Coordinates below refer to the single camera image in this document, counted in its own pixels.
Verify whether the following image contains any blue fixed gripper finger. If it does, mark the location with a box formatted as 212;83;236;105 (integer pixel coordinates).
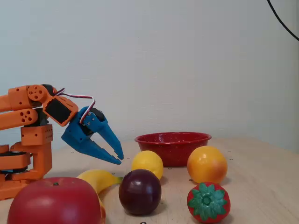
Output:
81;139;122;165

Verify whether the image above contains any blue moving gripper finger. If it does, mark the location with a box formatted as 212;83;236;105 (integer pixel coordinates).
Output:
83;111;125;161

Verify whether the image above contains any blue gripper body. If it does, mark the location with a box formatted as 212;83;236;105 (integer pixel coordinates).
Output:
61;106;108;154

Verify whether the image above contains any yellow toy lemon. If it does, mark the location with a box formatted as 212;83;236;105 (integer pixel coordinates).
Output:
131;150;164;180

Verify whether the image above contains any red speckled enamel bowl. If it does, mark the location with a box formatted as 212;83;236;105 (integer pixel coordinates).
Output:
134;132;212;168

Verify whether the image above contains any yellow toy banana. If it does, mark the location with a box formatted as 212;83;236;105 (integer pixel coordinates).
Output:
76;169;124;224

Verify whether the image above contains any dark purple toy plum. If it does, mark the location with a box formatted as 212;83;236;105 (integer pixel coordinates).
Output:
118;168;162;216

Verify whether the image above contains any red toy apple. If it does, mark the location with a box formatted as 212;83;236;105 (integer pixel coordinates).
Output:
7;176;102;224

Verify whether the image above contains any toy orange fruit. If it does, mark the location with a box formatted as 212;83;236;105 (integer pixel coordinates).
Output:
186;145;228;184

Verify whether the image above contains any red toy strawberry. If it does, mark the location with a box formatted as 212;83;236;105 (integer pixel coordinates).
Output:
186;182;231;224

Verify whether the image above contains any white red servo cable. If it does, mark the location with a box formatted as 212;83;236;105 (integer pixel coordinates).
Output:
54;87;96;124

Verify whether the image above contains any black hanging cable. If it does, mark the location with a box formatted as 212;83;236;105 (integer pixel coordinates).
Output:
267;0;299;42

